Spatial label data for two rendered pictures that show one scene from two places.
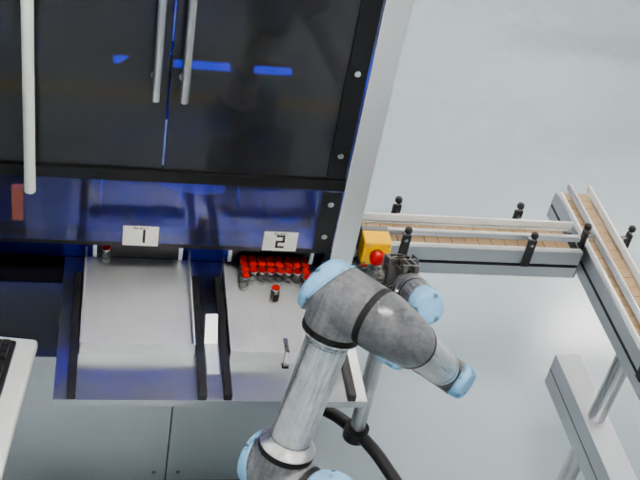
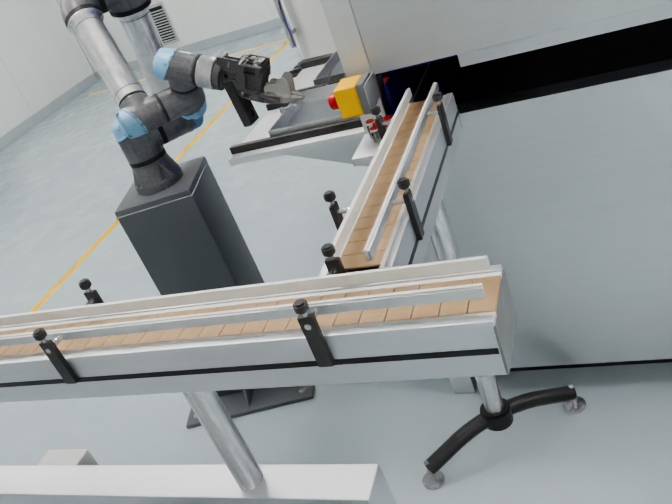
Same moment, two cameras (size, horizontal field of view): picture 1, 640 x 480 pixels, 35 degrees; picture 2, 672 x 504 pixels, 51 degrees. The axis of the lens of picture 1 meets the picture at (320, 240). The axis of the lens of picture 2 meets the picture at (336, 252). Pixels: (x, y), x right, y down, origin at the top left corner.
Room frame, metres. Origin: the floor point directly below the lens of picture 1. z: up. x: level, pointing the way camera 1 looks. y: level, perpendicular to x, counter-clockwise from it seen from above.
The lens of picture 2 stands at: (3.01, -1.40, 1.49)
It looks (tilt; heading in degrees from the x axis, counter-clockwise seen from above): 29 degrees down; 132
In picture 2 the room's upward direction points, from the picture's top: 22 degrees counter-clockwise
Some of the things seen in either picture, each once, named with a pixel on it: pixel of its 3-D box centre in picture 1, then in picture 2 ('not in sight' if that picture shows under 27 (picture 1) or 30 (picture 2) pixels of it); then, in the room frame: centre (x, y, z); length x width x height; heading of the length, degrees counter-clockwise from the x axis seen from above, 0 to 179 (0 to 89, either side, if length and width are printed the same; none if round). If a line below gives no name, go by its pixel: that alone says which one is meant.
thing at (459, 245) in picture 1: (460, 237); (398, 175); (2.30, -0.38, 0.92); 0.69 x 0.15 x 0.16; 105
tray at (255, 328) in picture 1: (278, 308); (341, 103); (1.89, 0.07, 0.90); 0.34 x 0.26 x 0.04; 14
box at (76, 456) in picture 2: not in sight; (71, 470); (1.58, -0.94, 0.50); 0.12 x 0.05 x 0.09; 15
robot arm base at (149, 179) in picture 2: not in sight; (153, 168); (1.28, -0.13, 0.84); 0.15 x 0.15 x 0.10
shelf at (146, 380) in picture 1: (209, 329); (344, 92); (1.80, 0.22, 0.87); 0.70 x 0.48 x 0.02; 105
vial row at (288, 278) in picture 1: (274, 276); not in sight; (2.00, 0.09, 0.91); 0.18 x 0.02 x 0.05; 105
